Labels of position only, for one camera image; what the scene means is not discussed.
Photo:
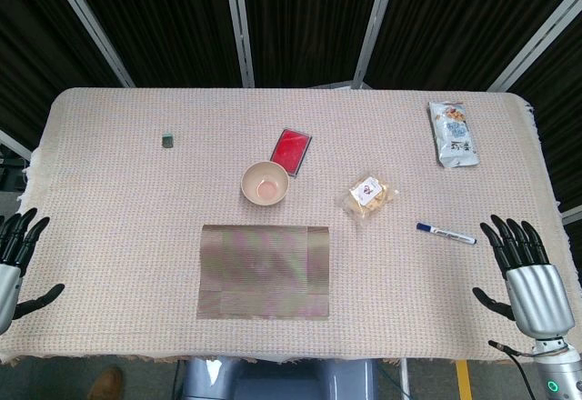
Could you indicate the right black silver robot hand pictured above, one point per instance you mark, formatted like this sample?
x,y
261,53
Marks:
x,y
538,300

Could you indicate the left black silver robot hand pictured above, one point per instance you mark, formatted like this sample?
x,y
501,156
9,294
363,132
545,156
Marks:
x,y
9,291

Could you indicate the brown woven placemat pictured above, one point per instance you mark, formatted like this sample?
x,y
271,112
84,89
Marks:
x,y
263,272

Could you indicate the beige bowl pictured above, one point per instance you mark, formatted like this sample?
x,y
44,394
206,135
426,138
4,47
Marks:
x,y
254,182

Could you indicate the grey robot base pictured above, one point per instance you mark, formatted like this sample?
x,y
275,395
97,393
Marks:
x,y
273,382

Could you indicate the blue white marker pen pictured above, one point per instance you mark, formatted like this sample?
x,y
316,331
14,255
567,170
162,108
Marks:
x,y
445,234

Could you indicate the beige woven tablecloth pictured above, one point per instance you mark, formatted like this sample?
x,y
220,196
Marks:
x,y
113,236

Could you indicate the brown shoe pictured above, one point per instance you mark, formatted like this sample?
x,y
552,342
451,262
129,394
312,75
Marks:
x,y
107,384

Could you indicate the white table leg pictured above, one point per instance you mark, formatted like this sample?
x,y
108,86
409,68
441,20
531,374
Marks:
x,y
404,382

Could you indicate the white snack bag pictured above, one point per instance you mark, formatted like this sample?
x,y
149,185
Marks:
x,y
454,136

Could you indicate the black curtain panel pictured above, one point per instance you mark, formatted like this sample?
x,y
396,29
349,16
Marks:
x,y
27,32
159,18
454,18
309,18
564,100

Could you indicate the clear cookie packet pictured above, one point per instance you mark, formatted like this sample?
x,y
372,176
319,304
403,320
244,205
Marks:
x,y
366,195

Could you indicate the small green block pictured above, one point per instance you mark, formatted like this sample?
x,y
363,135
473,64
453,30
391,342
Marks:
x,y
168,140

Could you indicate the red ink pad case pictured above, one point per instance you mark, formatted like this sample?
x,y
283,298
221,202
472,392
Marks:
x,y
291,150

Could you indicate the white partition post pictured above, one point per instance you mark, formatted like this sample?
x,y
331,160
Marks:
x,y
574,214
376,27
239,27
92,27
536,47
13,143

